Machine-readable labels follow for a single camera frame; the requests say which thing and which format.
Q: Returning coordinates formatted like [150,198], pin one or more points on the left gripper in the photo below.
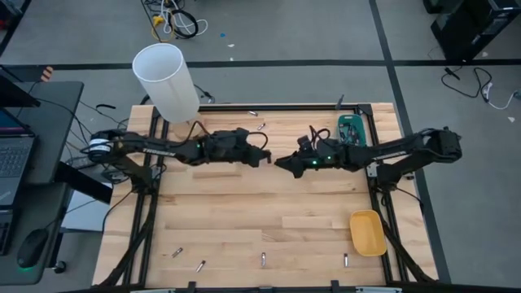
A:
[228,146]

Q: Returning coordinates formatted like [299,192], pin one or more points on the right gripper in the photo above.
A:
[325,154]

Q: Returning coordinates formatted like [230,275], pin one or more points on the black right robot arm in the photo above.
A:
[390,152]

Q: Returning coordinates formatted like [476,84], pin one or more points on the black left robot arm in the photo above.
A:
[142,143]

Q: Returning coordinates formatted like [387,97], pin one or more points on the teal plastic bin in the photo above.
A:
[352,118]

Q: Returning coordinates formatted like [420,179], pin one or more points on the gray mounting plate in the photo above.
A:
[156,171]
[370,171]

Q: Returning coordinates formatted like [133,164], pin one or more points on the small black rod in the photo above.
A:
[340,101]

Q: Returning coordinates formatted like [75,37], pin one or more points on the yellow plastic bin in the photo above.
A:
[366,234]

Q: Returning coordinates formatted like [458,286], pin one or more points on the white shade wooden lamp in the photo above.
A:
[163,77]

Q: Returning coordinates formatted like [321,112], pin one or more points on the black remote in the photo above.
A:
[81,162]

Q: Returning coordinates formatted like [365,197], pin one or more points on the black desk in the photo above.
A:
[53,122]

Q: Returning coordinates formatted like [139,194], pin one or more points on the black computer tower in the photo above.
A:
[476,28]

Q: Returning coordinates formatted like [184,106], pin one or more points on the black caster wheel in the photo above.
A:
[59,267]

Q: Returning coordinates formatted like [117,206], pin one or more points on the orange black striped marker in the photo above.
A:
[46,73]

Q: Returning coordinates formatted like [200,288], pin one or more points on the black computer mouse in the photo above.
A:
[31,246]

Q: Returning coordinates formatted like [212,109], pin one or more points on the black laptop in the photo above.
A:
[14,160]

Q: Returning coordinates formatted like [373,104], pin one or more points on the black monitor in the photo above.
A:
[12,95]

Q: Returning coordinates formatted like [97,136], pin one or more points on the black aluminium table frame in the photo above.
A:
[293,108]

